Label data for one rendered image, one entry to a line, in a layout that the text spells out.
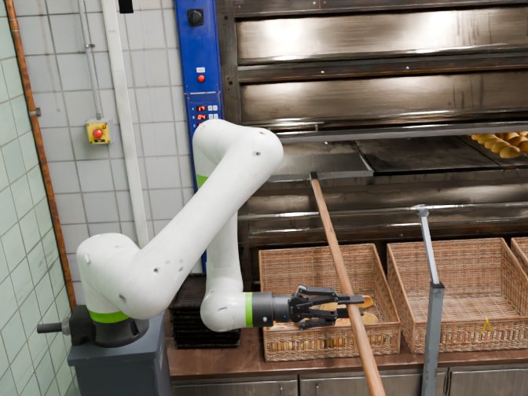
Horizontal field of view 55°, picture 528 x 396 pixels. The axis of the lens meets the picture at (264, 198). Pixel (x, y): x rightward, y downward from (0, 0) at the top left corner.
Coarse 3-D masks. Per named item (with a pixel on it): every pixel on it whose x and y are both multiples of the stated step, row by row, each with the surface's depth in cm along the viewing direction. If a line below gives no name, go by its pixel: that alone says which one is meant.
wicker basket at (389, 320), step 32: (288, 256) 241; (320, 256) 241; (352, 256) 242; (288, 288) 242; (352, 288) 244; (384, 288) 222; (384, 320) 227; (288, 352) 205; (320, 352) 206; (352, 352) 207; (384, 352) 207
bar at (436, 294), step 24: (240, 216) 198; (264, 216) 198; (288, 216) 198; (312, 216) 198; (336, 216) 198; (432, 264) 190; (432, 288) 185; (432, 312) 188; (432, 336) 192; (432, 360) 196; (432, 384) 200
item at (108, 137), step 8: (88, 120) 216; (96, 120) 216; (104, 120) 215; (112, 120) 220; (88, 128) 215; (96, 128) 215; (112, 128) 219; (88, 136) 216; (104, 136) 216; (112, 136) 219; (96, 144) 218
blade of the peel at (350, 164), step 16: (288, 160) 258; (304, 160) 257; (320, 160) 256; (336, 160) 255; (352, 160) 253; (272, 176) 232; (288, 176) 232; (304, 176) 232; (320, 176) 232; (336, 176) 232; (352, 176) 232
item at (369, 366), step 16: (320, 192) 208; (320, 208) 195; (336, 240) 169; (336, 256) 158; (336, 272) 152; (352, 304) 134; (352, 320) 129; (368, 352) 116; (368, 368) 112; (368, 384) 108
